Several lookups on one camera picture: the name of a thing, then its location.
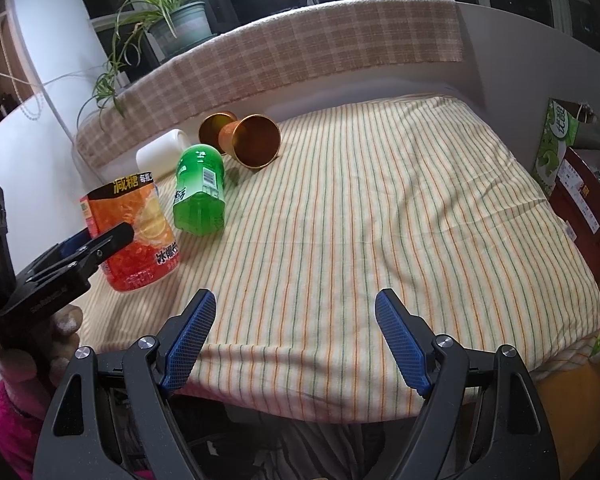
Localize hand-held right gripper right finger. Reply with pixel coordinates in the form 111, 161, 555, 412
374, 287, 563, 480

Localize white plastic cup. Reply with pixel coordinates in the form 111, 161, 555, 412
136, 129, 191, 181

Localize person's grey pants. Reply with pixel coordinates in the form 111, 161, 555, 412
180, 400, 431, 480

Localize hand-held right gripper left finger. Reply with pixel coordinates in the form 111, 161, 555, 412
32, 287, 218, 480

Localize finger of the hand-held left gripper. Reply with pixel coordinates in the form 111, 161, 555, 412
55, 222, 135, 281
15, 227, 97, 277

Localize grey paper bag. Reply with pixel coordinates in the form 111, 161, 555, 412
574, 102, 600, 152

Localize green printed carton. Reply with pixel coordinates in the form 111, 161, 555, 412
531, 99, 581, 197

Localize white cable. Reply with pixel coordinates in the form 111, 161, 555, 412
0, 7, 78, 148

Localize red cardboard box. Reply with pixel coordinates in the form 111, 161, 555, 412
549, 146, 600, 282

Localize person's left forearm pink sleeve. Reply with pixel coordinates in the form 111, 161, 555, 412
0, 379, 61, 480

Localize wooden shelf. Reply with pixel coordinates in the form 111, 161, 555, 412
0, 7, 36, 133

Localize green plastic bottle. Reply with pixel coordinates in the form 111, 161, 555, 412
172, 144, 227, 236

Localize potted spider plant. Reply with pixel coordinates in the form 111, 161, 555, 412
77, 0, 255, 122

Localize plaid blanket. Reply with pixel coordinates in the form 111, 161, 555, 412
75, 0, 463, 171

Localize copper metal cup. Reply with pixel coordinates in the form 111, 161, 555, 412
198, 112, 239, 156
218, 114, 282, 170

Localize person's left hand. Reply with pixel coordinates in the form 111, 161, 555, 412
0, 304, 84, 392

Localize orange label drink bottle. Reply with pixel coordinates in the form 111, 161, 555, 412
79, 172, 182, 292

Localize striped bed sheet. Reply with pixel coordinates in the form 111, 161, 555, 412
77, 92, 600, 423

